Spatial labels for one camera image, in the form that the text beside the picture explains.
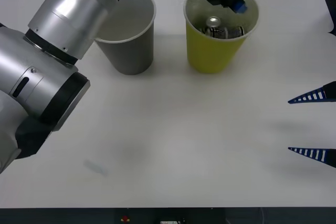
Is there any black can standing upright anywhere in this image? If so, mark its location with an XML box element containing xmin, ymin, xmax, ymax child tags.
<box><xmin>204</xmin><ymin>16</ymin><xmax>223</xmax><ymax>29</ymax></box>

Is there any grey plastic waste bin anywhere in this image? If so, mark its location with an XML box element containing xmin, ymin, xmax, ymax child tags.
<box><xmin>93</xmin><ymin>0</ymin><xmax>158</xmax><ymax>76</ymax></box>

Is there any yellow-green plastic waste bin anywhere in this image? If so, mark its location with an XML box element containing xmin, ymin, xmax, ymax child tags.
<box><xmin>183</xmin><ymin>0</ymin><xmax>260</xmax><ymax>74</ymax></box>

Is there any black drink can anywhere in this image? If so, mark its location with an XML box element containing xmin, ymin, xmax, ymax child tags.
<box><xmin>201</xmin><ymin>26</ymin><xmax>227</xmax><ymax>40</ymax></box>

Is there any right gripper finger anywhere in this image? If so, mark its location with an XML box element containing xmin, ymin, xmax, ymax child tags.
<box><xmin>288</xmin><ymin>147</ymin><xmax>336</xmax><ymax>168</ymax></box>
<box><xmin>288</xmin><ymin>80</ymin><xmax>336</xmax><ymax>105</ymax></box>

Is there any silver-topped drink can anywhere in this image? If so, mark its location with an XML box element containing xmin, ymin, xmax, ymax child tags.
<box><xmin>225</xmin><ymin>25</ymin><xmax>247</xmax><ymax>39</ymax></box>

